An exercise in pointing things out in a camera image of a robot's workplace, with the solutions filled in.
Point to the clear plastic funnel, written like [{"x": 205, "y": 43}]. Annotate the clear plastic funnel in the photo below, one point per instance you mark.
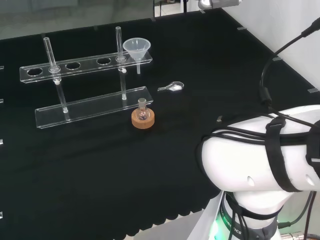
[{"x": 137, "y": 48}]

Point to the grey tape piece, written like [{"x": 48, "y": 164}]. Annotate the grey tape piece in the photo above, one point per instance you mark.
[
  {"x": 220, "y": 118},
  {"x": 276, "y": 59},
  {"x": 241, "y": 28},
  {"x": 312, "y": 90}
]

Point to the glass weighing funnel with powder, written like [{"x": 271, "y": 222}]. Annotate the glass weighing funnel with powder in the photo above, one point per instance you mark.
[{"x": 175, "y": 87}]

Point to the clear acrylic funnel stand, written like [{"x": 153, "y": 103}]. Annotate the clear acrylic funnel stand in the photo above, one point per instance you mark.
[{"x": 87, "y": 107}]

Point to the black bench cloth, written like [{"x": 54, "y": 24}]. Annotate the black bench cloth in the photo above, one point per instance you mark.
[{"x": 100, "y": 170}]

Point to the black tripod pole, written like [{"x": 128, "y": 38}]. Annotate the black tripod pole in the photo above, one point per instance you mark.
[{"x": 185, "y": 5}]

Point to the white device on tripod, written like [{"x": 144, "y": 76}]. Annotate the white device on tripod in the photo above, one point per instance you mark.
[{"x": 215, "y": 3}]

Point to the small round-bottom glass flask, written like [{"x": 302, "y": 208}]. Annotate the small round-bottom glass flask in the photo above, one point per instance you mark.
[{"x": 142, "y": 113}]

